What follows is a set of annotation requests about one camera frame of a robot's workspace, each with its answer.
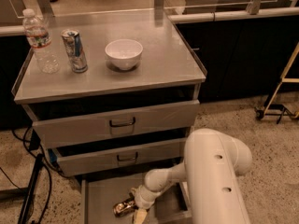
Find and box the white ceramic bowl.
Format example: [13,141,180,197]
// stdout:
[105,39,143,70]

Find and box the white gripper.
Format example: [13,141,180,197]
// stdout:
[131,185,160,224]

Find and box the steel drawer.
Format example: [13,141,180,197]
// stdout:
[32,85,199,148]
[56,128,188,176]
[80,159,194,224]

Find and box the clear plastic water bottle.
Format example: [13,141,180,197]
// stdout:
[22,8,59,74]

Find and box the middle steel drawer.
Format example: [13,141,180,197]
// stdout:
[56,128,188,176]

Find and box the bottom steel drawer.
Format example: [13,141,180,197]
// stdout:
[80,159,194,224]

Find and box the top steel drawer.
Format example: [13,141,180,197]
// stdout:
[32,85,199,148]

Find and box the steel drawer cabinet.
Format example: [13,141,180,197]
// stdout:
[11,8,207,224]

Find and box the black metal floor bar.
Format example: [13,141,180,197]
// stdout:
[18,154,43,224]

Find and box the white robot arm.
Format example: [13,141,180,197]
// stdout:
[135,129,252,224]

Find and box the white horizontal rail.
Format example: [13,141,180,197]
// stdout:
[168,7,299,23]

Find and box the yellow wheeled cart frame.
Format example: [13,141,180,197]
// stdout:
[255,42,299,124]

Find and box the orange soda can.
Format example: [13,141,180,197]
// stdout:
[113,198,136,217]

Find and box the silver blue energy drink can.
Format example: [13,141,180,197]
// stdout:
[61,29,88,73]

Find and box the black floor cable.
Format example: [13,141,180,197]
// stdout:
[0,126,68,224]

